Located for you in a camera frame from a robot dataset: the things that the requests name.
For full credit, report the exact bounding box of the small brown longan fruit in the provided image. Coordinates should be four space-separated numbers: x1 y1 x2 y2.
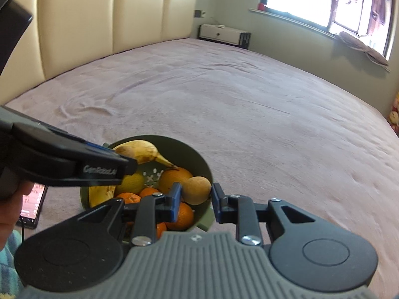
181 176 212 205

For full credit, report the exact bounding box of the orange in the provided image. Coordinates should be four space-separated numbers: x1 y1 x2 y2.
116 192 141 205
166 203 194 231

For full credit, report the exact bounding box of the person's left hand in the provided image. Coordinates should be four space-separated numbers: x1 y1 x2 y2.
0 181 34 250

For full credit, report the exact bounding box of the small tangerine with stem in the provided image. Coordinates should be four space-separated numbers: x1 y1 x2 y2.
156 222 168 240

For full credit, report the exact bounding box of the cloth on window sill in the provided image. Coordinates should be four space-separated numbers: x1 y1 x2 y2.
335 32 390 72

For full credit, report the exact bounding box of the red yellow apple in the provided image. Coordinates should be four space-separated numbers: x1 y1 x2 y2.
158 167 193 194

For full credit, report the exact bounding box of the green colander bowl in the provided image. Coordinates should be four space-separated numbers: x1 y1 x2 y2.
80 134 214 233

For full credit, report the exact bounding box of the pink bed sheet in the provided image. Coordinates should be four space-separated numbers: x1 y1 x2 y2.
7 39 398 298

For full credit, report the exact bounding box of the cream padded headboard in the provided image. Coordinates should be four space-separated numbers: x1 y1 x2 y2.
1 0 196 103

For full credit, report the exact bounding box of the yellow banana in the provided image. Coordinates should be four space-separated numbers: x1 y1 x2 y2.
87 140 177 208

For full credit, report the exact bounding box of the smartphone with lit screen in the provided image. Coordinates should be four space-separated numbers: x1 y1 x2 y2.
17 184 48 229

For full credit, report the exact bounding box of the wall socket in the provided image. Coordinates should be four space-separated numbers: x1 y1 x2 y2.
194 9 205 18

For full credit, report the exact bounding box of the window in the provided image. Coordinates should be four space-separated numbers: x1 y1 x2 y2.
259 0 394 57

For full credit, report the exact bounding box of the white bedside cabinet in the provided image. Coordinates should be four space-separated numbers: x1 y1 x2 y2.
198 24 251 49

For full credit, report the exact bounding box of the green yellow pear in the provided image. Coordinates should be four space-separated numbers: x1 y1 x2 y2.
115 173 145 195

